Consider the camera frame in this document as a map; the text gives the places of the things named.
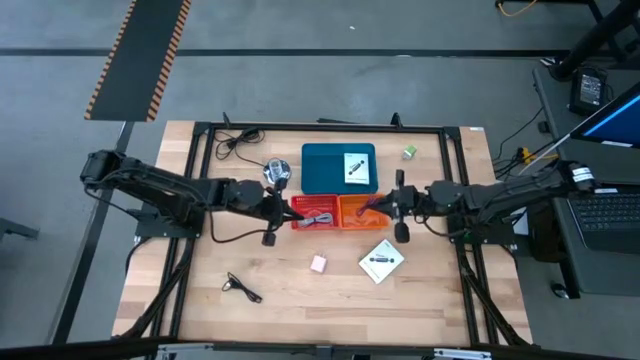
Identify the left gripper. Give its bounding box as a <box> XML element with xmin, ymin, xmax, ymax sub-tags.
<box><xmin>262</xmin><ymin>177</ymin><xmax>306</xmax><ymax>225</ymax></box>

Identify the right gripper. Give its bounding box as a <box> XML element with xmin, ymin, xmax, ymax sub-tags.
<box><xmin>369</xmin><ymin>169</ymin><xmax>417</xmax><ymax>224</ymax></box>

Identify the grey cable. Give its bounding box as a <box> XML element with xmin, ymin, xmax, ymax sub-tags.
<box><xmin>298</xmin><ymin>212</ymin><xmax>335</xmax><ymax>229</ymax></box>

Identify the white instruction booklet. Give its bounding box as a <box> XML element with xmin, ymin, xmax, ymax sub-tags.
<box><xmin>358</xmin><ymin>238</ymin><xmax>406</xmax><ymax>285</ymax></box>
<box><xmin>343</xmin><ymin>152</ymin><xmax>371</xmax><ymax>185</ymax></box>

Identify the short black cable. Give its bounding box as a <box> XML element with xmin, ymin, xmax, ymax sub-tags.
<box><xmin>221</xmin><ymin>271</ymin><xmax>264</xmax><ymax>305</ymax></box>

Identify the red plastic basket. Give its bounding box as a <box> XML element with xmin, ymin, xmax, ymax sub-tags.
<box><xmin>290</xmin><ymin>193</ymin><xmax>343</xmax><ymax>232</ymax></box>

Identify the orange plastic basket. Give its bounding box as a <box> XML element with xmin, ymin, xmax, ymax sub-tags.
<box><xmin>338</xmin><ymin>193</ymin><xmax>392</xmax><ymax>231</ymax></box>

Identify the round silver metal puck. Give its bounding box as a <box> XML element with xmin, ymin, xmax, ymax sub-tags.
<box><xmin>262</xmin><ymin>157</ymin><xmax>293</xmax><ymax>185</ymax></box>

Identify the teal plastic tray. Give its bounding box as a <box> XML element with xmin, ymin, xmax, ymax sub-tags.
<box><xmin>300</xmin><ymin>142</ymin><xmax>379</xmax><ymax>196</ymax></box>

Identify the yellow power connector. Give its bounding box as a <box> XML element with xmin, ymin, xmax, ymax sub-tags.
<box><xmin>517</xmin><ymin>146</ymin><xmax>559</xmax><ymax>164</ymax></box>

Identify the black hazard-striped floor mat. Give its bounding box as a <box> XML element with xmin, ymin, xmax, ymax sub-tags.
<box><xmin>83</xmin><ymin>0</ymin><xmax>193</xmax><ymax>123</ymax></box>

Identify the dark laptop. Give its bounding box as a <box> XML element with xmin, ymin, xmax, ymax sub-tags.
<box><xmin>564</xmin><ymin>187</ymin><xmax>640</xmax><ymax>254</ymax></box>

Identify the open laptop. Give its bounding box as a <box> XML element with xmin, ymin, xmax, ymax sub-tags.
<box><xmin>532</xmin><ymin>64</ymin><xmax>640</xmax><ymax>299</ymax></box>

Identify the black overhead crossbeam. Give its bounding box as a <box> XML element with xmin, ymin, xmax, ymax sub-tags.
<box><xmin>0</xmin><ymin>335</ymin><xmax>640</xmax><ymax>360</ymax></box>

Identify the computer monitor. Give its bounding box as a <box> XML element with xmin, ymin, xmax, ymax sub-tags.
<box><xmin>569</xmin><ymin>82</ymin><xmax>640</xmax><ymax>150</ymax></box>

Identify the black stand leg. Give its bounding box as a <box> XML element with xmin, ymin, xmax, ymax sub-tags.
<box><xmin>548</xmin><ymin>0</ymin><xmax>640</xmax><ymax>82</ymax></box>

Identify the dark furniture leg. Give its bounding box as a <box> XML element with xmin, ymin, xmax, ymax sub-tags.
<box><xmin>0</xmin><ymin>216</ymin><xmax>40</xmax><ymax>242</ymax></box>

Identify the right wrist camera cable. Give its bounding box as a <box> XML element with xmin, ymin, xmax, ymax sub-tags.
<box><xmin>414</xmin><ymin>214</ymin><xmax>451</xmax><ymax>239</ymax></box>

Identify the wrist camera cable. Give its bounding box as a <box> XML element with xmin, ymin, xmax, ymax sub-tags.
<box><xmin>208</xmin><ymin>212</ymin><xmax>274</xmax><ymax>245</ymax></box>
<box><xmin>414</xmin><ymin>214</ymin><xmax>451</xmax><ymax>239</ymax></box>

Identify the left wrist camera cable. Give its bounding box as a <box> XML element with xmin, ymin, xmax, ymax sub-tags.
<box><xmin>208</xmin><ymin>212</ymin><xmax>274</xmax><ymax>245</ymax></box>

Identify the black cable with adapter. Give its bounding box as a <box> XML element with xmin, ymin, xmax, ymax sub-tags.
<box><xmin>213</xmin><ymin>125</ymin><xmax>266</xmax><ymax>169</ymax></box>

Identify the black aluminium table frame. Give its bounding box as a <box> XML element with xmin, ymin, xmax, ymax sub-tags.
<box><xmin>112</xmin><ymin>112</ymin><xmax>536</xmax><ymax>351</ymax></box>

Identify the yellow cord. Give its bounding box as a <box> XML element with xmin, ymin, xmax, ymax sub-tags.
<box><xmin>497</xmin><ymin>0</ymin><xmax>540</xmax><ymax>18</ymax></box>

